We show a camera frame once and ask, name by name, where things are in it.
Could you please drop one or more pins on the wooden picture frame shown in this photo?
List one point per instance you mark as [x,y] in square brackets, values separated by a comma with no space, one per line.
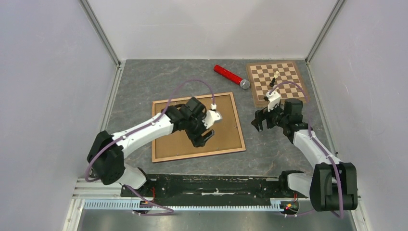
[154,153]

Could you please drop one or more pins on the black chess piece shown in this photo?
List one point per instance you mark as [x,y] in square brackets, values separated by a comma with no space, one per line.
[273,82]

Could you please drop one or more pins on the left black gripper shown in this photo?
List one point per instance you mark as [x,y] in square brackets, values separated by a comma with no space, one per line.
[197,140]

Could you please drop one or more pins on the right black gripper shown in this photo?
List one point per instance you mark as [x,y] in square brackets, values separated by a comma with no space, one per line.
[263,113]

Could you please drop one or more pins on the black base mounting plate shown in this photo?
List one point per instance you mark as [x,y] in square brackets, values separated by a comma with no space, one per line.
[214,190]

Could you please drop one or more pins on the aluminium corner post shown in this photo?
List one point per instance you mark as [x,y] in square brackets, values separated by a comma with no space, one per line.
[88,10]
[324,30]

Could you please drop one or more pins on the red cylindrical object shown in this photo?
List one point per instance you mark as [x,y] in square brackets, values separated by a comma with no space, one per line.
[243,83]

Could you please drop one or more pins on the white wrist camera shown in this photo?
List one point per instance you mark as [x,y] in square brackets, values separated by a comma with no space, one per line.
[273,99]
[212,116]

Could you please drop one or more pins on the left aluminium corner post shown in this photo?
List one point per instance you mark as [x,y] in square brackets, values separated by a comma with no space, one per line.
[88,10]

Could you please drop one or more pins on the right aluminium corner post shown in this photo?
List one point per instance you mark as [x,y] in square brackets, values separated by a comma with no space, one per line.
[324,30]

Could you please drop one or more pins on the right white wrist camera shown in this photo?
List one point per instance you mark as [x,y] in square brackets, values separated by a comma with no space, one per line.
[273,99]

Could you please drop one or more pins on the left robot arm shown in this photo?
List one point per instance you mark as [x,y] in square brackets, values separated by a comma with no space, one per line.
[107,155]

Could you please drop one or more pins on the aluminium rail frame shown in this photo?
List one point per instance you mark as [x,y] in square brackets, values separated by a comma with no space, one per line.
[98,207]

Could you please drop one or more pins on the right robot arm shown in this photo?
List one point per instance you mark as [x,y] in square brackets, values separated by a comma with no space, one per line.
[333,185]

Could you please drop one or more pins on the wooden chessboard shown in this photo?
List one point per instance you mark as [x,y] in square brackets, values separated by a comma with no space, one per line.
[261,74]

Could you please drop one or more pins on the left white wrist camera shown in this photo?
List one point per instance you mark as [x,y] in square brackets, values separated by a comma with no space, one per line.
[212,116]

